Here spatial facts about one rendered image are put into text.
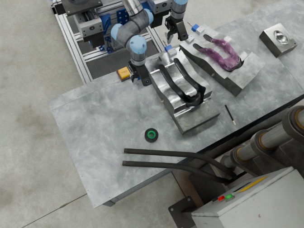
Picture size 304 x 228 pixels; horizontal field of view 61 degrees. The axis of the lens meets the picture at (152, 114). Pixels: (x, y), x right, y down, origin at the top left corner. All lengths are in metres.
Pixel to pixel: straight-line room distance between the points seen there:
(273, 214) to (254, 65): 1.08
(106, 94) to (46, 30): 1.58
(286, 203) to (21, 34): 2.82
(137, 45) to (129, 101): 0.51
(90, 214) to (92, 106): 1.01
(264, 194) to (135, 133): 0.87
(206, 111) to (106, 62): 1.21
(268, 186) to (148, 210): 1.50
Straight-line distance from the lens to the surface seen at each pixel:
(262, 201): 0.87
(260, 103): 1.78
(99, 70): 2.41
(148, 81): 1.33
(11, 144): 2.58
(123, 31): 1.25
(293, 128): 0.90
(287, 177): 0.92
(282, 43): 2.03
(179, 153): 1.41
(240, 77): 1.68
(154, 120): 1.55
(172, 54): 1.64
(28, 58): 2.91
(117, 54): 2.49
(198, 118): 1.53
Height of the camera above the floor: 2.26
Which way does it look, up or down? 68 degrees down
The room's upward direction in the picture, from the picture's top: 8 degrees clockwise
